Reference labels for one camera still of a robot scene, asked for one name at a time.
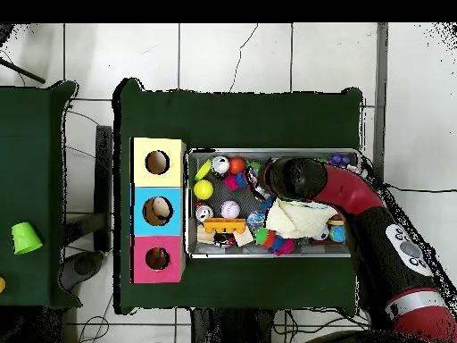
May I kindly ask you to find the orange plastic tray block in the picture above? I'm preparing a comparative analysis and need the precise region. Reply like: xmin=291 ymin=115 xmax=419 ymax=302
xmin=203 ymin=217 xmax=248 ymax=236

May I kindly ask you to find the cream waffle cloth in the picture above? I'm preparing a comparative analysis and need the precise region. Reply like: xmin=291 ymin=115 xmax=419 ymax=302
xmin=265 ymin=198 xmax=338 ymax=240

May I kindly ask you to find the purple spiky toy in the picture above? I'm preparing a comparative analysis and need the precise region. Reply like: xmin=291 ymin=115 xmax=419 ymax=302
xmin=328 ymin=153 xmax=353 ymax=167

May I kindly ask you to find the wooden box with three holes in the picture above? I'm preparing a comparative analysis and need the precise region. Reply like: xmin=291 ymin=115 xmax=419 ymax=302
xmin=129 ymin=137 xmax=187 ymax=285

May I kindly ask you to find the white baseball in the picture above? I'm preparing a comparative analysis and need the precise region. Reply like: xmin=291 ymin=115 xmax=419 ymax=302
xmin=220 ymin=199 xmax=242 ymax=220

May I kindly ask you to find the yellow ball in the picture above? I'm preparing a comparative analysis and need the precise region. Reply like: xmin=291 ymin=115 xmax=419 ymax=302
xmin=193 ymin=179 xmax=215 ymax=201

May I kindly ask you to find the red-orange ball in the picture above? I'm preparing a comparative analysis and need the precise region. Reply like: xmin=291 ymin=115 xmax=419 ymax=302
xmin=228 ymin=156 xmax=247 ymax=176

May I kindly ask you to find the crushed silver can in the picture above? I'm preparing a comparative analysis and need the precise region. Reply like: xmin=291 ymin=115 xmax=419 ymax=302
xmin=211 ymin=155 xmax=231 ymax=177

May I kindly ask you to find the yellow-green disc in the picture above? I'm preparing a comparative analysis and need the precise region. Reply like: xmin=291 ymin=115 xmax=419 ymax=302
xmin=194 ymin=158 xmax=213 ymax=182

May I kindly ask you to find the green cloth table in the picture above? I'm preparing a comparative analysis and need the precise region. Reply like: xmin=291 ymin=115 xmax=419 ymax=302
xmin=113 ymin=77 xmax=367 ymax=315
xmin=0 ymin=80 xmax=81 ymax=310

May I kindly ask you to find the multicolour spiky caterpillar toy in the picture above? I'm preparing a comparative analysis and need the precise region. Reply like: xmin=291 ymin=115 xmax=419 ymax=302
xmin=254 ymin=227 xmax=296 ymax=256

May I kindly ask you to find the black floor stand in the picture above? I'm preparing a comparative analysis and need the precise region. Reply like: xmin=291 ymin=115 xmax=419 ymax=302
xmin=62 ymin=126 xmax=115 ymax=283

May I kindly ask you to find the green cup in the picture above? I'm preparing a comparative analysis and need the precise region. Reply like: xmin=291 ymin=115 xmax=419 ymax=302
xmin=10 ymin=221 xmax=44 ymax=256

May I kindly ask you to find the black rod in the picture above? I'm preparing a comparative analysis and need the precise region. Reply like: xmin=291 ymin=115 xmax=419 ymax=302
xmin=0 ymin=56 xmax=46 ymax=85

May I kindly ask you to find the wire mesh bin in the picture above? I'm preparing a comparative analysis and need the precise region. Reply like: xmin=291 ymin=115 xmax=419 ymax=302
xmin=185 ymin=148 xmax=361 ymax=260

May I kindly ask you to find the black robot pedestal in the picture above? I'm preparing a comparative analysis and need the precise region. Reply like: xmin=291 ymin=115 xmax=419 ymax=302
xmin=189 ymin=308 xmax=287 ymax=343

